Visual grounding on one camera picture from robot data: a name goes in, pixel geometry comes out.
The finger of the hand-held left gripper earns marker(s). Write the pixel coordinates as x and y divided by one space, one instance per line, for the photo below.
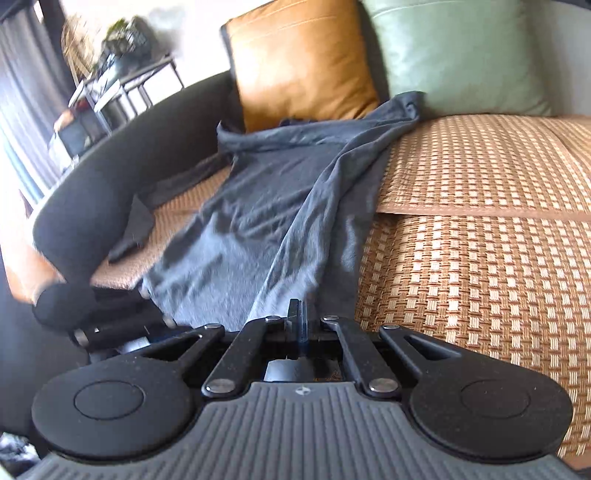
124 302
120 334

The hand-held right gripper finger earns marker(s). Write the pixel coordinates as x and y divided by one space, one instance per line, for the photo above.
306 330
294 323

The grey t-shirt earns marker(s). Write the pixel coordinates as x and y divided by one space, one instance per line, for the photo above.
277 207

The dark leather sofa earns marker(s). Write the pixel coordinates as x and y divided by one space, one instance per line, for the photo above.
115 161

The plastic storage drawer unit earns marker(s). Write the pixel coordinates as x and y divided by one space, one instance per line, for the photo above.
78 136

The orange-brown bag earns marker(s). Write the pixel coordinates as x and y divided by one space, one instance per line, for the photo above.
63 121

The tall black-framed side table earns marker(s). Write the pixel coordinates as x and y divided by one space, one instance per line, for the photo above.
92 94

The white-topped side table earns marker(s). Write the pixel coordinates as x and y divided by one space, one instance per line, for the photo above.
147 64

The grey curtain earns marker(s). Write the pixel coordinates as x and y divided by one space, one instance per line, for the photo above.
27 69

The orange leather cushion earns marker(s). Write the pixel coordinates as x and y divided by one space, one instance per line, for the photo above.
300 69

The rockery bonsai tray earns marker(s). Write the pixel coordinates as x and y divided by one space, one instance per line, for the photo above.
124 41

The green leather cushion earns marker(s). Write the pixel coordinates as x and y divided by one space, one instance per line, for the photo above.
461 60

